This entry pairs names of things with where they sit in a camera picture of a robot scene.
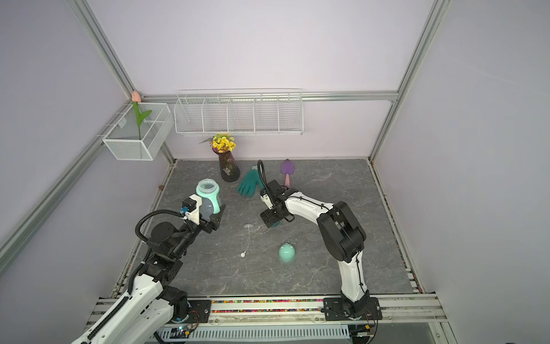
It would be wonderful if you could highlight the white straw with weight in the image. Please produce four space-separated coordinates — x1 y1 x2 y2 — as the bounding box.
239 224 254 258

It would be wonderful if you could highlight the yellow flower bouquet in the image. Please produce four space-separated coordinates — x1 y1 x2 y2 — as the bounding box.
201 133 236 153

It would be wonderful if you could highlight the white mesh wall basket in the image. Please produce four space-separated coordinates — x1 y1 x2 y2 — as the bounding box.
103 103 174 161

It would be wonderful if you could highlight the green garden glove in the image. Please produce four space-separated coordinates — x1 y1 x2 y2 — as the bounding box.
237 168 264 197

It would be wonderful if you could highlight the clear baby bottle body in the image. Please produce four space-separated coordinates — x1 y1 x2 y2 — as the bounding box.
196 179 222 219

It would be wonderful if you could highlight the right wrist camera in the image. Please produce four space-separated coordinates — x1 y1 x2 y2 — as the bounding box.
260 190 273 209

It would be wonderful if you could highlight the dark glass vase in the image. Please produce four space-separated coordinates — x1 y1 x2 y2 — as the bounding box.
217 151 241 183

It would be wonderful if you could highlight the white wire wall shelf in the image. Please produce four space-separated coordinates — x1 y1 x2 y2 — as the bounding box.
174 88 305 136

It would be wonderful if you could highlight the green circuit board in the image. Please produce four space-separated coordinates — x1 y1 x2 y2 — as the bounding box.
170 327 192 339

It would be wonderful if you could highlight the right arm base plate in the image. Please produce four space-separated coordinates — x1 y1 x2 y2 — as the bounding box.
319 296 382 321

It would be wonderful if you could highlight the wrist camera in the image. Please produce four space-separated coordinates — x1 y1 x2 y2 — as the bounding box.
180 194 202 225
260 190 273 209

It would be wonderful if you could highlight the white ventilated cable duct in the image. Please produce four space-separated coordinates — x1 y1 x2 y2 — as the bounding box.
157 325 352 343

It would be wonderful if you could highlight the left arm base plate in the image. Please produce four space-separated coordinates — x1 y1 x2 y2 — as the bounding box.
170 299 212 324

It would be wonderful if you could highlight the mint bottle handle ring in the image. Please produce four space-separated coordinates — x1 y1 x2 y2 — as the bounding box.
195 178 223 215

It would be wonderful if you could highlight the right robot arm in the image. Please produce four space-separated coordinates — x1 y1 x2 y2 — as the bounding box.
260 187 370 318

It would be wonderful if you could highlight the artificial pink tulip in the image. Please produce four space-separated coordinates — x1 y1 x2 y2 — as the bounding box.
131 91 151 139

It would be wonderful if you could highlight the mint bottle cap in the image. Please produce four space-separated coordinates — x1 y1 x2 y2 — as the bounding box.
279 243 296 263

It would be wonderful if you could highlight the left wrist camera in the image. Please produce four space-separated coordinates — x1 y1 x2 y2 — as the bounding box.
180 194 202 225

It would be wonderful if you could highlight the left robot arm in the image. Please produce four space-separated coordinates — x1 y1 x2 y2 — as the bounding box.
74 206 226 343

